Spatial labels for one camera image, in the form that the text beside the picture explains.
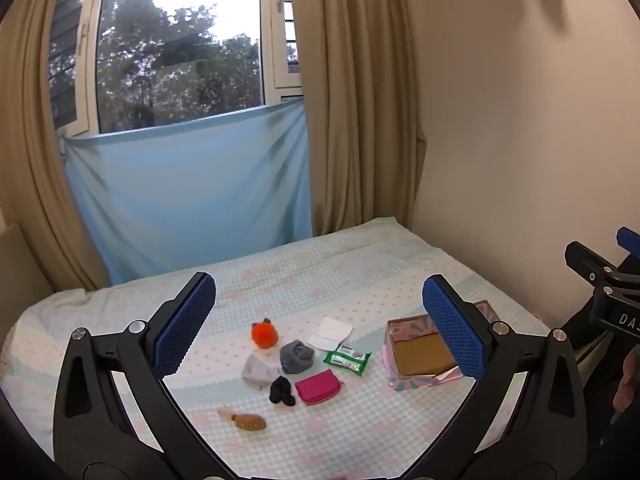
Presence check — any orange plush ball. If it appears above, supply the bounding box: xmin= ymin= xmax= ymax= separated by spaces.
xmin=251 ymin=317 xmax=282 ymax=349

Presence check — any window with white frame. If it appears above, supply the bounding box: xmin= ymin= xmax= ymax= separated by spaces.
xmin=47 ymin=0 xmax=304 ymax=136

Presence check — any brown plush fish toy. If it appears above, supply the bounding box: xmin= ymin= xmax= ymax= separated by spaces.
xmin=216 ymin=406 xmax=267 ymax=432

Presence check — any white paper towel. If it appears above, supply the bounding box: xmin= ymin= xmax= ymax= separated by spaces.
xmin=306 ymin=316 xmax=353 ymax=352

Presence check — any light blue hanging cloth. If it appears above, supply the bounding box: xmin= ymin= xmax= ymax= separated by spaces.
xmin=62 ymin=97 xmax=315 ymax=285

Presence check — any person's right hand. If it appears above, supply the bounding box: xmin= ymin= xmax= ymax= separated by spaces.
xmin=612 ymin=355 xmax=640 ymax=427

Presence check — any pink patterned cardboard box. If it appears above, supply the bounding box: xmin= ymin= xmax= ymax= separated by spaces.
xmin=381 ymin=300 xmax=501 ymax=391

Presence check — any beige curtain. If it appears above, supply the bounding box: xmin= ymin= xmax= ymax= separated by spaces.
xmin=287 ymin=0 xmax=429 ymax=239
xmin=0 ymin=0 xmax=112 ymax=293

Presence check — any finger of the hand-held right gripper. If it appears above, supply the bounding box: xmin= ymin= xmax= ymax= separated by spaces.
xmin=616 ymin=226 xmax=640 ymax=261
xmin=565 ymin=241 xmax=628 ymax=291

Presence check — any white grey cloth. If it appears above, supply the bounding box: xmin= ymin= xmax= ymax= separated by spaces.
xmin=241 ymin=352 xmax=281 ymax=390

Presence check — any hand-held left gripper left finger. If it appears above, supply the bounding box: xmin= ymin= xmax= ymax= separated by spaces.
xmin=52 ymin=271 xmax=236 ymax=480

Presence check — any green wet wipes pack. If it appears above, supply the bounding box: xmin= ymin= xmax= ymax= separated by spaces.
xmin=323 ymin=344 xmax=372 ymax=376

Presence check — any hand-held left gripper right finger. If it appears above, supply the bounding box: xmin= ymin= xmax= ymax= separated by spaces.
xmin=400 ymin=274 xmax=588 ymax=480

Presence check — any grey sock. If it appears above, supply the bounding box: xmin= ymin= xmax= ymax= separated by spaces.
xmin=279 ymin=339 xmax=316 ymax=375

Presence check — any pink zip pouch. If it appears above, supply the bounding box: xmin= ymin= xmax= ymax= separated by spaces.
xmin=294 ymin=369 xmax=345 ymax=406

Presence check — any black sock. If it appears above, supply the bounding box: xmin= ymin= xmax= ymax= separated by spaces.
xmin=269 ymin=376 xmax=297 ymax=407

